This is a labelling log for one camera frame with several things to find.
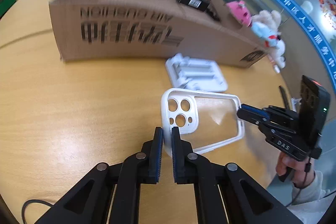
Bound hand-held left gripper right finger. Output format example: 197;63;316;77
171;126;303;224

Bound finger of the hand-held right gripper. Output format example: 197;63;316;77
238;109;297;132
240;104;298;122

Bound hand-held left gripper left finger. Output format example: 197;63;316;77
34;126;164;224

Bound white clear phone case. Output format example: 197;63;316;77
161;88;246;155

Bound person's right forearm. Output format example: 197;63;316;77
265;170;334;224

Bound person's right hand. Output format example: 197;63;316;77
276;152;315;188

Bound white plastic tray insert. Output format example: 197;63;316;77
165;53;228;92

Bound blue window band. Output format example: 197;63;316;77
243;0;336;77

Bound white plush toy blue outfit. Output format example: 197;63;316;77
251;9;286;73

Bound pink plush toy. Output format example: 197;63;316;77
226;0;252;28

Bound red window decal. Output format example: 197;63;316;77
319;0;336;30

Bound brown cardboard box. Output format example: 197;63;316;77
49;0;269;69

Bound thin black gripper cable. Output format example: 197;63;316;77
286;156;313;207

